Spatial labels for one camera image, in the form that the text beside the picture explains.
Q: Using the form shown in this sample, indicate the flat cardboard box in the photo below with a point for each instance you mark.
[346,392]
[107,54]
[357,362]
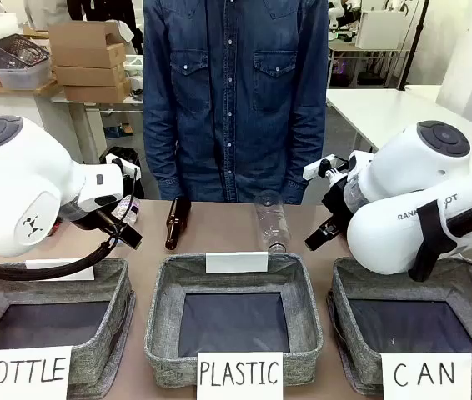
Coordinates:
[96,92]
[90,76]

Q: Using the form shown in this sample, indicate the white BOTTLE paper sign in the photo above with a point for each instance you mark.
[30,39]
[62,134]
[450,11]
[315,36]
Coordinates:
[23,371]

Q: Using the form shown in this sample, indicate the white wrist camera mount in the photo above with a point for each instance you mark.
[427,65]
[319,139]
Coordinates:
[117,160]
[319,166]

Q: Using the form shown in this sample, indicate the grey fabric basket plastic sign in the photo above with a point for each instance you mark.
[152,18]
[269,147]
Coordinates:
[302,291]

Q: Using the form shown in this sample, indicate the clear plastic storage bin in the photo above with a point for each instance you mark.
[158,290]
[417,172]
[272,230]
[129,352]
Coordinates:
[21,77]

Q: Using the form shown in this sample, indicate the wooden shelf board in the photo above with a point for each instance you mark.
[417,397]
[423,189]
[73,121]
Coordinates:
[11,88]

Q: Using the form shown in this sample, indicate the metal frame workbench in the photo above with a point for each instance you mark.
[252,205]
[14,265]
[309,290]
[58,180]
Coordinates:
[365,52]

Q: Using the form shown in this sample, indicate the brown glass bottle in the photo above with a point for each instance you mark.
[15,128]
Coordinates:
[177,221]

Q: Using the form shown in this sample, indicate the person's right forearm denim sleeve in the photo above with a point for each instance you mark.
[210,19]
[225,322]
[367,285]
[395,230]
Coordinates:
[161,154]

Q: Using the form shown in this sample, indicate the black tripod pole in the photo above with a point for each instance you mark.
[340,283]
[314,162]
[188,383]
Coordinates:
[417,41]

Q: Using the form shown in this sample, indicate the tilted clear plastic crate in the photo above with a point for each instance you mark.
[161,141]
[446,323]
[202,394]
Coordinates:
[19,52]

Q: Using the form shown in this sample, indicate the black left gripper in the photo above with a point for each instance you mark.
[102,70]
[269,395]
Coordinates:
[94,218]

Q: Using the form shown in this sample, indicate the large white table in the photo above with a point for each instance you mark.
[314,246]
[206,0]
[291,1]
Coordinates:
[369,112]

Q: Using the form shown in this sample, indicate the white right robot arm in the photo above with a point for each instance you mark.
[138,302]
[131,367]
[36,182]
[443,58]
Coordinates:
[386,233]

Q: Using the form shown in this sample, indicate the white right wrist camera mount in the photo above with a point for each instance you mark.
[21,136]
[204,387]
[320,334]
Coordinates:
[319,166]

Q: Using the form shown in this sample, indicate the white equipment box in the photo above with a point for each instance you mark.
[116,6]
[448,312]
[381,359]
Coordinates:
[380,29]

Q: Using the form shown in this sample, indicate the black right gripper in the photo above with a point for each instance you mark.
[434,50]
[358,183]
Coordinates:
[336,200]

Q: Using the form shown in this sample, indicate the blank white card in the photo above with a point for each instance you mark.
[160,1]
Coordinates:
[236,262]
[52,263]

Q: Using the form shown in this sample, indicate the white PLASTIC paper sign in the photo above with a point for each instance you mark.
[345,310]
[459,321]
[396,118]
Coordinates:
[240,373]

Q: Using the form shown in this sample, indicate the white side desk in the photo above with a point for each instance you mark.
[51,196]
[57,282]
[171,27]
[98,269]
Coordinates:
[94,106]

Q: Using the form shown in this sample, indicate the open cardboard box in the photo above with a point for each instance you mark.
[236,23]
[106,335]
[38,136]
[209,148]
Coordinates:
[86,46]

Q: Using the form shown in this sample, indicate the large clear plastic bottle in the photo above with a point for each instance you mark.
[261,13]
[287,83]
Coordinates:
[271,221]

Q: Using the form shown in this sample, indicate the grey fabric basket can sign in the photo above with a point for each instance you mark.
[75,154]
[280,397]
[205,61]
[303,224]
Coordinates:
[344,316]

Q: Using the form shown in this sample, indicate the black backpack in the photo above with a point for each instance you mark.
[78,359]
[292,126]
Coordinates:
[129,154]

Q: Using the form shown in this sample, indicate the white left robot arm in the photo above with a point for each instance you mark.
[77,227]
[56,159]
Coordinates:
[11,187]

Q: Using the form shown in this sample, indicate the person's left forearm denim sleeve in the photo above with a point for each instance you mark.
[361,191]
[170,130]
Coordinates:
[304,154]

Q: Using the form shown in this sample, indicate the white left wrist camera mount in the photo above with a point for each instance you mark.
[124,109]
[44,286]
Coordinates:
[117,160]

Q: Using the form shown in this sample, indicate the white CAN paper sign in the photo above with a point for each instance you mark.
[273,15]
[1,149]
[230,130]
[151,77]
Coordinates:
[425,375]

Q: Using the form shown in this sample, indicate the person in denim shirt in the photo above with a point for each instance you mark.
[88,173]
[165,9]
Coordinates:
[236,104]

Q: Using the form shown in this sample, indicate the grey fabric basket bottle sign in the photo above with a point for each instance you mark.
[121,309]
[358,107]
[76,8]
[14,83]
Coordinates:
[106,350]

